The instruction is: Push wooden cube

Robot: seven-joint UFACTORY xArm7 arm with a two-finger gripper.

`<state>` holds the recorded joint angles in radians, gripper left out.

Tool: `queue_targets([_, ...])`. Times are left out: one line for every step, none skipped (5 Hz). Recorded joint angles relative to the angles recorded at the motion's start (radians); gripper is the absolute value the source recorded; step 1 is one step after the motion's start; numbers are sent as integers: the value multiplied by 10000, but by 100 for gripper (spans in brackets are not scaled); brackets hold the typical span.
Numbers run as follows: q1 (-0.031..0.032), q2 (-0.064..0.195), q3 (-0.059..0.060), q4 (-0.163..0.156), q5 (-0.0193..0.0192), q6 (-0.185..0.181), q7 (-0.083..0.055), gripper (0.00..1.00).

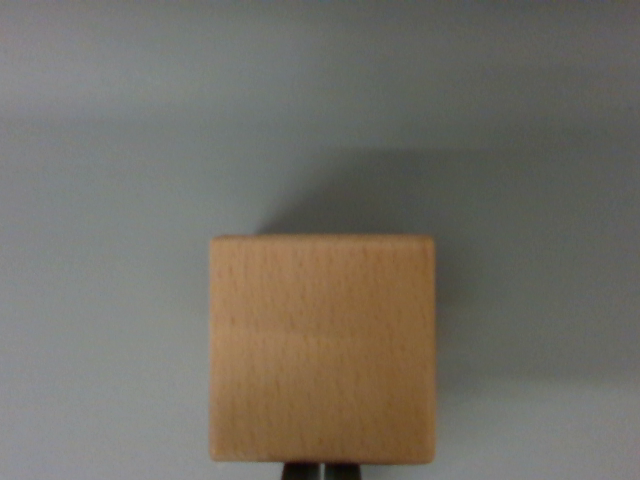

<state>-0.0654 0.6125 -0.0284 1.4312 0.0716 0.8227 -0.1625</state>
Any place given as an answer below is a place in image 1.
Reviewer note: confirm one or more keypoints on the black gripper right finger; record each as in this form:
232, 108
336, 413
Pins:
345, 472

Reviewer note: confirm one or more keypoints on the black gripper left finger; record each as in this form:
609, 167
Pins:
300, 472

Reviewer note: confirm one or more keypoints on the wooden cube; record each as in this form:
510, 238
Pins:
322, 345

